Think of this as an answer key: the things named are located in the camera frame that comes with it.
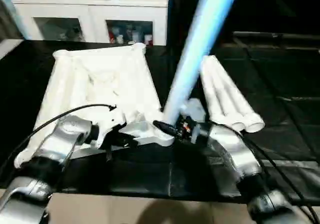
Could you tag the white edge strip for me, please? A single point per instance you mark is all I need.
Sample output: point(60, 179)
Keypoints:
point(7, 47)

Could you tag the black metal rail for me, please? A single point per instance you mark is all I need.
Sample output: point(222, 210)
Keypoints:
point(280, 36)

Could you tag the white glass-door cabinet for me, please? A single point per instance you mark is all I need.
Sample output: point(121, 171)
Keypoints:
point(60, 6)

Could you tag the white plastic table leg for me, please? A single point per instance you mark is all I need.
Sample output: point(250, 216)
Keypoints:
point(235, 93)
point(225, 93)
point(215, 93)
point(200, 48)

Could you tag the white plastic table top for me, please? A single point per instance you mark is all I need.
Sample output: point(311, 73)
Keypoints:
point(95, 88)

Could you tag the black work mat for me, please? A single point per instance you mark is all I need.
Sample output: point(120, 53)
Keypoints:
point(290, 83)

